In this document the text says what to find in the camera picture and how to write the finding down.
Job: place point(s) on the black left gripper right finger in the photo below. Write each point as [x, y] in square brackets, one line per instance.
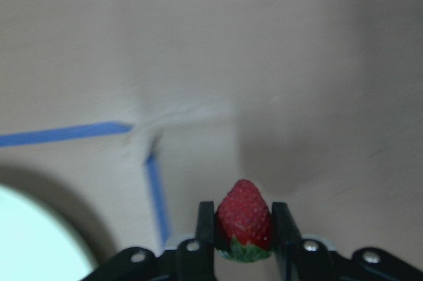
[298, 257]

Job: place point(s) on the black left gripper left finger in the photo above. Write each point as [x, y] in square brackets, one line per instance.
[195, 256]

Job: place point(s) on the light green plate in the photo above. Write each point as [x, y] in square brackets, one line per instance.
[39, 244]

